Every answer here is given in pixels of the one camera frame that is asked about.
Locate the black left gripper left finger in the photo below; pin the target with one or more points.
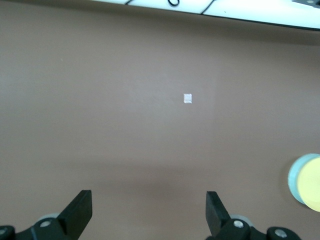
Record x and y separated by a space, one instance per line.
65 225

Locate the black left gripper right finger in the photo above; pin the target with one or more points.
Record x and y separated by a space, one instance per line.
225 227

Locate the pale green plate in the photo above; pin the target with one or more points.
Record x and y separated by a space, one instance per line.
293 180

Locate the yellow plate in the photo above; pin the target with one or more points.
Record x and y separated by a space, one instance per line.
311 185

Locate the brown table cover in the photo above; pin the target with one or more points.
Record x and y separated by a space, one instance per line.
100 100

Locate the small white tape square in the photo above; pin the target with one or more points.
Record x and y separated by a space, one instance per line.
187 98

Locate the aluminium frame profile with bracket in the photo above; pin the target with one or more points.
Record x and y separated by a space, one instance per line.
307 2

